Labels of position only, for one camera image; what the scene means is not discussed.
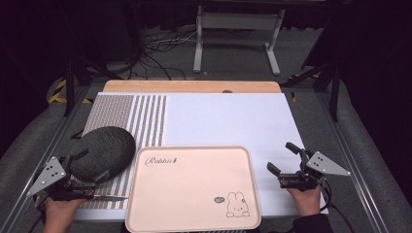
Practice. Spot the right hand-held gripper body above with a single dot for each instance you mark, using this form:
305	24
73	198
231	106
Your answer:
319	166

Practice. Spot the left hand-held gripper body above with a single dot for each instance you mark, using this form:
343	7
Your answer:
48	176

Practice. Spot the dark grey oval cushion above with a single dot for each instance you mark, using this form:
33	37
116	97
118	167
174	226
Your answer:
103	153

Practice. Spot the person's right hand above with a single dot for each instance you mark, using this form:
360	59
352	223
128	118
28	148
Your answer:
306	200

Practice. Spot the person's left hand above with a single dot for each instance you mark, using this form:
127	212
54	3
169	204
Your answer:
60	213

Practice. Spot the dark knife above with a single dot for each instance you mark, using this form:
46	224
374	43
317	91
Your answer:
110	198

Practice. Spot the yellow black hazard tape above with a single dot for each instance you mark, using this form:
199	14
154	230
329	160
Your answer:
58	93

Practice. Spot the striped woven placemat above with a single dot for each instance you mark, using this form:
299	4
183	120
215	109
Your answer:
129	113

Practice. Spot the black tripod stand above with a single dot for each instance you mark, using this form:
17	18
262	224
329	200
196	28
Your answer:
76	74
330	77

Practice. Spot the pink tray with rabbit print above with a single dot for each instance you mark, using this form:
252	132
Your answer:
194	191

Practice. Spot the wooden table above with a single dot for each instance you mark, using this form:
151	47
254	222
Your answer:
191	86

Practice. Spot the white metal stand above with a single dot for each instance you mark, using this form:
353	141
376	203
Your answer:
239	21

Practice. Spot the aluminium rail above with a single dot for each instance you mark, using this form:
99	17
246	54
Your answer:
353	161
42	161

